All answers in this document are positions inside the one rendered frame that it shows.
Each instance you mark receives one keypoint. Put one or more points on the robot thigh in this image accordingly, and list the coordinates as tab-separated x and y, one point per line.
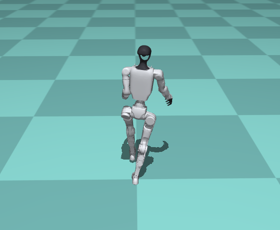
149	123
126	115

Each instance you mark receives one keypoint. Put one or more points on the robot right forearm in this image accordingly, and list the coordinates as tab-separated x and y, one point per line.
166	94

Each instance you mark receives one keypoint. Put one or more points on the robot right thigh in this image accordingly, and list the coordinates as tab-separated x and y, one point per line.
149	123

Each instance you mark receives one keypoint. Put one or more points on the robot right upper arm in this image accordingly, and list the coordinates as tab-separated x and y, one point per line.
158	75

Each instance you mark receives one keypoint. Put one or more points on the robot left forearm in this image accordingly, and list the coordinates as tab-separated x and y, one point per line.
124	96

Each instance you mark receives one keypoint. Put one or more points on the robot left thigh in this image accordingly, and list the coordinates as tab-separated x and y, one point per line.
126	115

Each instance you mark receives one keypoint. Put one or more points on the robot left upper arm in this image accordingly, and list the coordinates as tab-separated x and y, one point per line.
126	80

